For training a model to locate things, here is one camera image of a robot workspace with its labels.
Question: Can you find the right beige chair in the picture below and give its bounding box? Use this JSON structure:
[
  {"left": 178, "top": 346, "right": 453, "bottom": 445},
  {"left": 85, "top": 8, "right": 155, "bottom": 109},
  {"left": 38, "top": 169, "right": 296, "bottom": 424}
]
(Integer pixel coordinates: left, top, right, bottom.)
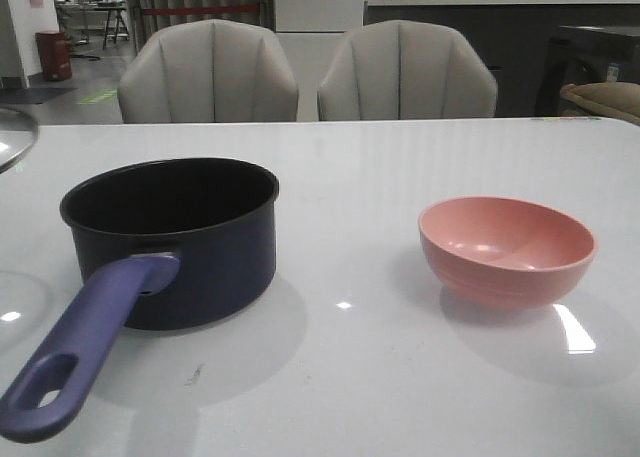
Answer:
[{"left": 317, "top": 20, "right": 498, "bottom": 121}]

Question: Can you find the red trash bin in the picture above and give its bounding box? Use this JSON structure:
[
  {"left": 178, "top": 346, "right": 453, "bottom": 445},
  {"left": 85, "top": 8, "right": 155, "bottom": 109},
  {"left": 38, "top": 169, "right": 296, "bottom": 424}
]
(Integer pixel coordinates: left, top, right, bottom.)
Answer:
[{"left": 35, "top": 31, "right": 72, "bottom": 81}]

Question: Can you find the dark grey counter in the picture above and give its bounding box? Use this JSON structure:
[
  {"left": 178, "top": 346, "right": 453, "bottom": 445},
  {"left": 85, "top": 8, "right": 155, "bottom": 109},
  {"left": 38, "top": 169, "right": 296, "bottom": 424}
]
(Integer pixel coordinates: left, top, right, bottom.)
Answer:
[{"left": 365, "top": 0, "right": 639, "bottom": 117}]

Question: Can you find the beige chair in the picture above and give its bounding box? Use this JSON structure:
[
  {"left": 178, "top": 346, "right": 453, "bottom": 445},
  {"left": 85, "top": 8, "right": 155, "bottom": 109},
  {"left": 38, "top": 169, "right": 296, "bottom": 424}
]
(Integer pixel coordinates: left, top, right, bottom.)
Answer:
[
  {"left": 317, "top": 20, "right": 498, "bottom": 121},
  {"left": 117, "top": 19, "right": 299, "bottom": 124}
]

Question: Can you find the background desk with items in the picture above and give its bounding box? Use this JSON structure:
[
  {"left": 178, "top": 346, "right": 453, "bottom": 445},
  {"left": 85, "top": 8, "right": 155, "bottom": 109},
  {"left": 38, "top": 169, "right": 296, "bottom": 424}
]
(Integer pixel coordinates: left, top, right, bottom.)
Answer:
[{"left": 54, "top": 0, "right": 130, "bottom": 49}]

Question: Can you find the left beige chair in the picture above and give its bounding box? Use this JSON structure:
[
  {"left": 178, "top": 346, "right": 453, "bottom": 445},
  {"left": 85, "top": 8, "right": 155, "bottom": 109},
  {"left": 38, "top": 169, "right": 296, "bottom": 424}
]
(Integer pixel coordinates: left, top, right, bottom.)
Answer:
[{"left": 117, "top": 19, "right": 299, "bottom": 124}]

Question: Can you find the glass lid blue knob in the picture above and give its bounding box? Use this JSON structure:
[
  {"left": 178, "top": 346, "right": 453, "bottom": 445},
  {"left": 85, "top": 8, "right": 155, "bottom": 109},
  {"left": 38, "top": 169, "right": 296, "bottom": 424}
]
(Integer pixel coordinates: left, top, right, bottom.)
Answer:
[{"left": 1, "top": 107, "right": 39, "bottom": 172}]

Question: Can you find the pink plastic bowl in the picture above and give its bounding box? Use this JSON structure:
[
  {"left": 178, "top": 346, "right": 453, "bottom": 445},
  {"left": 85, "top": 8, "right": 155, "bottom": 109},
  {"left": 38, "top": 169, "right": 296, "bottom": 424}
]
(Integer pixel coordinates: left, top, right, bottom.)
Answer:
[{"left": 418, "top": 196, "right": 597, "bottom": 310}]

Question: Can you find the blue saucepan with handle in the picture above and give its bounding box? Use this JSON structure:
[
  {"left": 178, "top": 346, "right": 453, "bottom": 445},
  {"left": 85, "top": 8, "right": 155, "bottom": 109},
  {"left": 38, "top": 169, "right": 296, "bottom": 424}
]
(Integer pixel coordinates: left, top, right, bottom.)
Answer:
[{"left": 1, "top": 157, "right": 279, "bottom": 443}]

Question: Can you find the red barrier belt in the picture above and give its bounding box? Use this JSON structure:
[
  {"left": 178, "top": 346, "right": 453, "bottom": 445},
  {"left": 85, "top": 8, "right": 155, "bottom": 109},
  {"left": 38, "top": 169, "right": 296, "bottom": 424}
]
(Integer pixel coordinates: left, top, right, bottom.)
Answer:
[{"left": 140, "top": 3, "right": 262, "bottom": 16}]

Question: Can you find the tan cushion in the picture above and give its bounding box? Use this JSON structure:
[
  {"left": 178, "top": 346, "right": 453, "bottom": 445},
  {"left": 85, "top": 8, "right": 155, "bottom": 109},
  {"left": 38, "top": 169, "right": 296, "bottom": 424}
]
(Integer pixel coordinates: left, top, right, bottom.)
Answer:
[{"left": 559, "top": 82, "right": 639, "bottom": 125}]

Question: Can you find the white cabinet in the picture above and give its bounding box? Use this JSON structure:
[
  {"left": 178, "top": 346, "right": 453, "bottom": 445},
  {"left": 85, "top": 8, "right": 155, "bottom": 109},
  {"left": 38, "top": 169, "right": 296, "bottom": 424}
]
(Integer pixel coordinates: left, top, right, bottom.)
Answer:
[{"left": 274, "top": 0, "right": 365, "bottom": 122}]

